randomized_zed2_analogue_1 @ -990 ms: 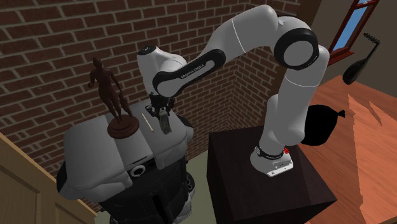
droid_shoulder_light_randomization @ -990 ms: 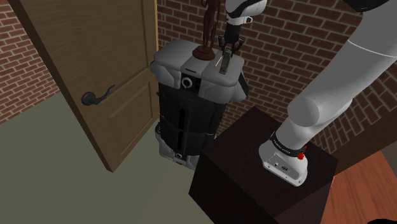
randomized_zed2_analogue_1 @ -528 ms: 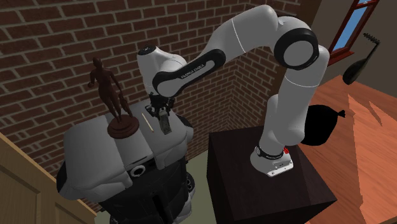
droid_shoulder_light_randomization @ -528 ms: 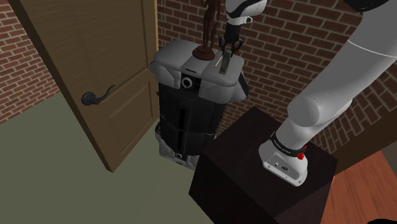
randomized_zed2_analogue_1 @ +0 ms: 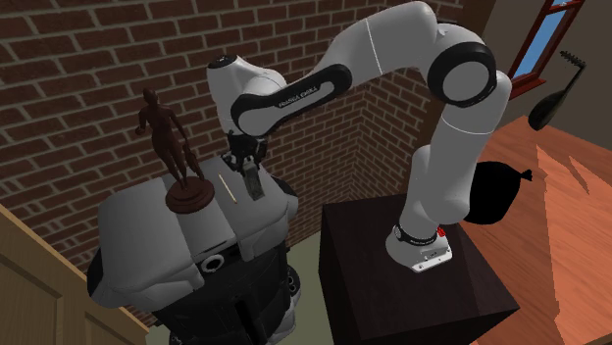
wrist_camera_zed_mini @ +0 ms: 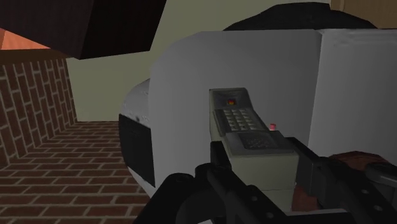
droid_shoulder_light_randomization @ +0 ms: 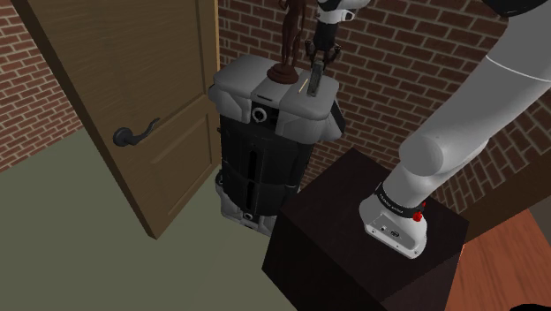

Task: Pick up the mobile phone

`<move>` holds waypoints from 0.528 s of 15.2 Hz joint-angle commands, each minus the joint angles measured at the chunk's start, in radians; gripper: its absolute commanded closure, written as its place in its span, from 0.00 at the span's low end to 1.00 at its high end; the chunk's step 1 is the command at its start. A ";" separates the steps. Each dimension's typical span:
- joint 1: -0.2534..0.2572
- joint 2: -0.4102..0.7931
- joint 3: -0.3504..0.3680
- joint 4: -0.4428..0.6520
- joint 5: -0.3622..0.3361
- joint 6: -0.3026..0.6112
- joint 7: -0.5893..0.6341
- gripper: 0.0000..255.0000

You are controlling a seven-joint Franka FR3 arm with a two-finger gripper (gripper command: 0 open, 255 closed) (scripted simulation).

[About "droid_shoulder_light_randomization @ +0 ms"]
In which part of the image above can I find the brown figure statue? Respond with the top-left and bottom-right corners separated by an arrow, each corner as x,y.
266,0 -> 300,86

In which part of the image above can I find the grey remote control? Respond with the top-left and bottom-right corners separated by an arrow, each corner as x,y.
306,57 -> 325,98

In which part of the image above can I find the grey and black toilet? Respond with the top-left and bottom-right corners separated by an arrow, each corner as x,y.
208,53 -> 347,238

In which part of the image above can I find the brown wooden door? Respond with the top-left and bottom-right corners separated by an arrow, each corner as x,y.
10,0 -> 223,240

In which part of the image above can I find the dark robot stand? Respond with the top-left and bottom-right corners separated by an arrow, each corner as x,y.
261,147 -> 471,311

